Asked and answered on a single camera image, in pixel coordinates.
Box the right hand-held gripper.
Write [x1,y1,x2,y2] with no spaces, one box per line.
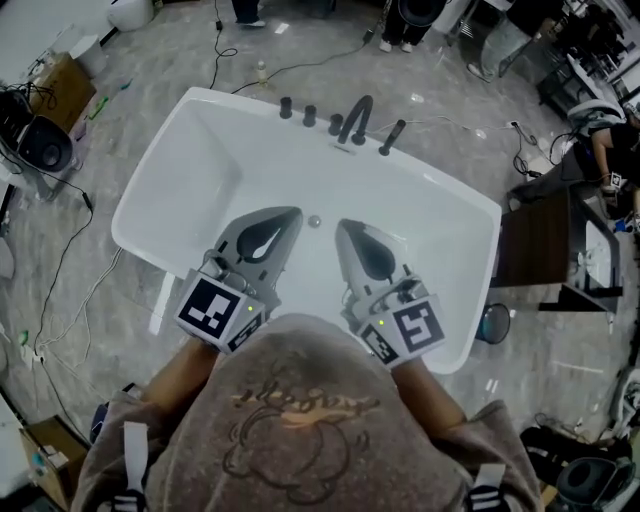
[335,218,448,369]

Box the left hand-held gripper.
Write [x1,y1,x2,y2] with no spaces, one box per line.
[173,205,306,356]

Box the person's left forearm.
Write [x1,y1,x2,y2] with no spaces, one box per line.
[141,336,222,407]

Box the person's right forearm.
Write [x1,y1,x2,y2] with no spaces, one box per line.
[391,356,469,437]

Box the white bathtub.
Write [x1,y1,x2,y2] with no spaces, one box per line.
[110,86,503,376]

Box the black hand shower wand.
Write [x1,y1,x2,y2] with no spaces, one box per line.
[377,118,408,158]

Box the teal mesh trash bin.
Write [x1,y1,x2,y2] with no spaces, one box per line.
[474,301,513,347]

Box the person's brown printed shirt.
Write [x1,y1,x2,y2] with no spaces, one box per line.
[72,312,544,512]

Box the brown cardboard box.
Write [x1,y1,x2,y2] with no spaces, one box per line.
[28,51,97,132]

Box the white cylindrical bin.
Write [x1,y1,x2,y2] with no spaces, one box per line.
[69,34,109,77]

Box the white round ceramic basin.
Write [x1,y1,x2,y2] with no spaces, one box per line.
[109,0,154,32]

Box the white shoulder strap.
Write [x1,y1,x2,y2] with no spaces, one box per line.
[465,461,508,512]
[109,420,150,512]

